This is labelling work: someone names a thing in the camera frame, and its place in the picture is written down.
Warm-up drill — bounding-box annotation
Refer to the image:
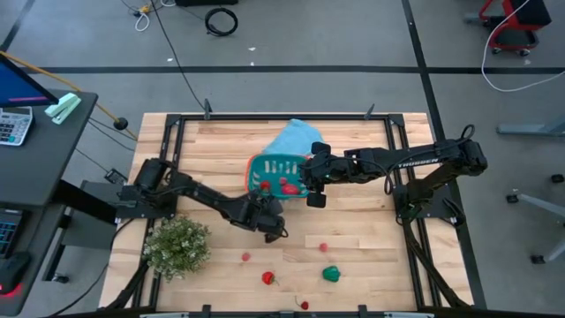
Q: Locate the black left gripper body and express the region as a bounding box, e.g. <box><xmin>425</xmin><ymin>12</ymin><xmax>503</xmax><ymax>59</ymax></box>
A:
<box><xmin>245</xmin><ymin>196</ymin><xmax>286</xmax><ymax>234</ymax></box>

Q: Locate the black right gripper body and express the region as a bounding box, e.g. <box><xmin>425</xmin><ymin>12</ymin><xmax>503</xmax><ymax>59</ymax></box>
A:
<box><xmin>304</xmin><ymin>140</ymin><xmax>350</xmax><ymax>209</ymax></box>

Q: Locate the teal basket with orange rim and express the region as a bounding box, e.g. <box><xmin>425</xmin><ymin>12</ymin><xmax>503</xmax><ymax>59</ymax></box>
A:
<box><xmin>245</xmin><ymin>153</ymin><xmax>313</xmax><ymax>201</ymax></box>

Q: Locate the light blue cloth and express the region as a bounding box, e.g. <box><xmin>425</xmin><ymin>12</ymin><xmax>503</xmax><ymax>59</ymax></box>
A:
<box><xmin>262</xmin><ymin>117</ymin><xmax>326</xmax><ymax>156</ymax></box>

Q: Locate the green toy pepper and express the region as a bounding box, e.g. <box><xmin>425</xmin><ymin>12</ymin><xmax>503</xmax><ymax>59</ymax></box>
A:
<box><xmin>321</xmin><ymin>265</ymin><xmax>342</xmax><ymax>284</ymax></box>

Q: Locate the green artificial plant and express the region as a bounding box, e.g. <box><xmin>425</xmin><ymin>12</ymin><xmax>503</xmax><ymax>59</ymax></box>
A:
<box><xmin>141</xmin><ymin>215</ymin><xmax>213</xmax><ymax>283</ymax></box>

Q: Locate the small black power adapter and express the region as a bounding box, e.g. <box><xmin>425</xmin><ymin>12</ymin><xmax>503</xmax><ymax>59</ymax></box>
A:
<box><xmin>104</xmin><ymin>168</ymin><xmax>129</xmax><ymax>186</ymax></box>

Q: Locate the black box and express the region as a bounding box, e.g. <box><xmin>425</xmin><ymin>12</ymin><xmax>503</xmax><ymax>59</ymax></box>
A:
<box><xmin>175</xmin><ymin>0</ymin><xmax>240</xmax><ymax>7</ymax></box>

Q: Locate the grey table foot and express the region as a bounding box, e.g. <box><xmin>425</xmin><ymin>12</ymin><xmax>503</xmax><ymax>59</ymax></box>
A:
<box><xmin>495</xmin><ymin>115</ymin><xmax>565</xmax><ymax>137</ymax></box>

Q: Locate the grey chair base with casters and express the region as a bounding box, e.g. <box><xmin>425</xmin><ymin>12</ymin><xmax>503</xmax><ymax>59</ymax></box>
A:
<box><xmin>506</xmin><ymin>173</ymin><xmax>565</xmax><ymax>265</ymax></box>

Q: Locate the red and black cart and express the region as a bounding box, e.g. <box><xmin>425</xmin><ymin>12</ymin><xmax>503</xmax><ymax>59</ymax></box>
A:
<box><xmin>463</xmin><ymin>0</ymin><xmax>553</xmax><ymax>57</ymax></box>

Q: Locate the mint green stapler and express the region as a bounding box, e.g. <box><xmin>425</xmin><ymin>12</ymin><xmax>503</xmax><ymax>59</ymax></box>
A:
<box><xmin>43</xmin><ymin>92</ymin><xmax>83</xmax><ymax>126</ymax></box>

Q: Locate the black desk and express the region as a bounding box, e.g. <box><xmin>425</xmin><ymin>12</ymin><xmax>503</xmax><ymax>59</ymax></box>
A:
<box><xmin>0</xmin><ymin>89</ymin><xmax>99</xmax><ymax>317</ymax></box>

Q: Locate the black computer mouse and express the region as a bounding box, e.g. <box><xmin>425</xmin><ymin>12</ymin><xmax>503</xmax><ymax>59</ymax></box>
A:
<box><xmin>0</xmin><ymin>251</ymin><xmax>32</xmax><ymax>295</ymax></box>

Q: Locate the black keyboard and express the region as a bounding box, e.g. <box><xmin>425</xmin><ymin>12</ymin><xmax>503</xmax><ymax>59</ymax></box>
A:
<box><xmin>0</xmin><ymin>208</ymin><xmax>24</xmax><ymax>260</ymax></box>

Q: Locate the white calculator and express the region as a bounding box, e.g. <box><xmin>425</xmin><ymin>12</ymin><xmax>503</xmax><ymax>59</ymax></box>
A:
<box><xmin>0</xmin><ymin>106</ymin><xmax>34</xmax><ymax>148</ymax></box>

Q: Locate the computer monitor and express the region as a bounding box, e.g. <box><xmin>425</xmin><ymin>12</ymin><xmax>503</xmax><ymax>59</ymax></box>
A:
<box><xmin>0</xmin><ymin>52</ymin><xmax>60</xmax><ymax>110</ymax></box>

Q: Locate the black metal table frame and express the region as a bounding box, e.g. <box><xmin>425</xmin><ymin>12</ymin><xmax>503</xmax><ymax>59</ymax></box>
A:
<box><xmin>103</xmin><ymin>99</ymin><xmax>477</xmax><ymax>318</ymax></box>

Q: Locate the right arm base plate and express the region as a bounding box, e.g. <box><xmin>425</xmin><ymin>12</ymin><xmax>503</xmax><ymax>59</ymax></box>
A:
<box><xmin>392</xmin><ymin>184</ymin><xmax>465</xmax><ymax>221</ymax></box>

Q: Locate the black cable bundle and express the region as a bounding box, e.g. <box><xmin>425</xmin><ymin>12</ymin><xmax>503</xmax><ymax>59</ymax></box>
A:
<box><xmin>104</xmin><ymin>260</ymin><xmax>151</xmax><ymax>310</ymax></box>
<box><xmin>402</xmin><ymin>218</ymin><xmax>471</xmax><ymax>309</ymax></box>

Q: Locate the black cable under table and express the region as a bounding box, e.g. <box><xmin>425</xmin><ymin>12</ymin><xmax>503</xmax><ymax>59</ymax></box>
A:
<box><xmin>46</xmin><ymin>218</ymin><xmax>136</xmax><ymax>318</ymax></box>

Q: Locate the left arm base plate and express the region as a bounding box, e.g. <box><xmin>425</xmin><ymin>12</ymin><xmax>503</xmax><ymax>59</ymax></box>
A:
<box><xmin>81</xmin><ymin>179</ymin><xmax>178</xmax><ymax>220</ymax></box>

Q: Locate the long black floor cable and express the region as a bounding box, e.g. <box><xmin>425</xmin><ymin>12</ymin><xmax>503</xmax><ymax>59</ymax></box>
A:
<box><xmin>148</xmin><ymin>0</ymin><xmax>208</xmax><ymax>112</ymax></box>

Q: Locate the coiled black cable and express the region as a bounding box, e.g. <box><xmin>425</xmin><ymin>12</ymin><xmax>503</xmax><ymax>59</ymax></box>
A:
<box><xmin>203</xmin><ymin>6</ymin><xmax>240</xmax><ymax>38</ymax></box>

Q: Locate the thin black cable pair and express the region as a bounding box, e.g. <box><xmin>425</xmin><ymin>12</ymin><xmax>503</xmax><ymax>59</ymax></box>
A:
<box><xmin>74</xmin><ymin>117</ymin><xmax>137</xmax><ymax>171</ymax></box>

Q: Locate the long white floor cable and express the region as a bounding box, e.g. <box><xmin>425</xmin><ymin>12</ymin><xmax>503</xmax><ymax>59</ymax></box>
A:
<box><xmin>480</xmin><ymin>0</ymin><xmax>565</xmax><ymax>94</ymax></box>

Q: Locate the white cable with yellow plug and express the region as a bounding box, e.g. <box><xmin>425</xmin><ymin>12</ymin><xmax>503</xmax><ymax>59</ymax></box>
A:
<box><xmin>132</xmin><ymin>3</ymin><xmax>154</xmax><ymax>33</ymax></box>

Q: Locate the yellow floor cable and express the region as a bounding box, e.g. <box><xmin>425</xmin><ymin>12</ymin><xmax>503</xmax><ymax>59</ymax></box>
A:
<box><xmin>0</xmin><ymin>50</ymin><xmax>139</xmax><ymax>141</ymax></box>

